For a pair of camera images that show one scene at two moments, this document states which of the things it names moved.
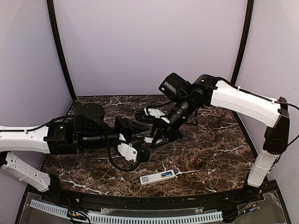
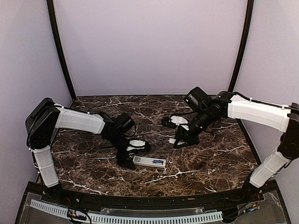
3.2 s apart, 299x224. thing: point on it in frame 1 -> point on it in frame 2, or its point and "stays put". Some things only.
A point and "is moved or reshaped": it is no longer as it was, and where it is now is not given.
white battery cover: [148, 139] is moved or reshaped
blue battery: [167, 173] -> [158, 161]
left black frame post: [51, 5] stays put
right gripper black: [170, 133] -> [182, 135]
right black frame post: [250, 4] stays put
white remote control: [161, 176] -> [149, 162]
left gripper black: [129, 129] -> [124, 162]
